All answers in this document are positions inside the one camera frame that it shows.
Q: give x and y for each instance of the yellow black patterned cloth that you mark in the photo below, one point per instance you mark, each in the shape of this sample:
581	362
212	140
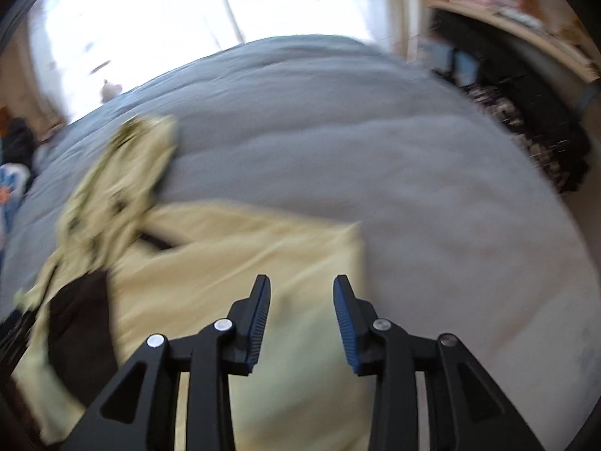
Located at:
122	183

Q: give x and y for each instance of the black bag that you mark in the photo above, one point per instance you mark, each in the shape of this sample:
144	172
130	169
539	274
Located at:
530	103

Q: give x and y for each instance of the blue white printed cloth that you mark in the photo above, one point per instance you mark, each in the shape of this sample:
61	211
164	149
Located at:
11	197

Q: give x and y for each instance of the white and blue cardboard box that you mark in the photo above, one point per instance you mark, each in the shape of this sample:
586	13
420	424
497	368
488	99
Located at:
450	63

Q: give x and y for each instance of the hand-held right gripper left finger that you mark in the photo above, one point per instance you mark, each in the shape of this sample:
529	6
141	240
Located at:
260	322

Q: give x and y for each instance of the small plush toy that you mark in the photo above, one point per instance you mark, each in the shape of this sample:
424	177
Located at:
111	90

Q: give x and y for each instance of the wooden bookshelf desk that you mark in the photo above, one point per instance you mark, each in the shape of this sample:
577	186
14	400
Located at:
540	37

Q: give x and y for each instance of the white leaf-print curtain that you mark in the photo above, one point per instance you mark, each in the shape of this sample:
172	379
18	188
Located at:
164	9

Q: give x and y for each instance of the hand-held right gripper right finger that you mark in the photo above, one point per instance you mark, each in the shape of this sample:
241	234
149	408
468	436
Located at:
345	326

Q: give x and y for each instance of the pale yellow garment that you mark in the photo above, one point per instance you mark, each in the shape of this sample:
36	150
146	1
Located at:
281	253

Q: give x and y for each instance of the grey bed blanket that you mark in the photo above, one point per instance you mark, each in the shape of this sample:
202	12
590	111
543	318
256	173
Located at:
328	150

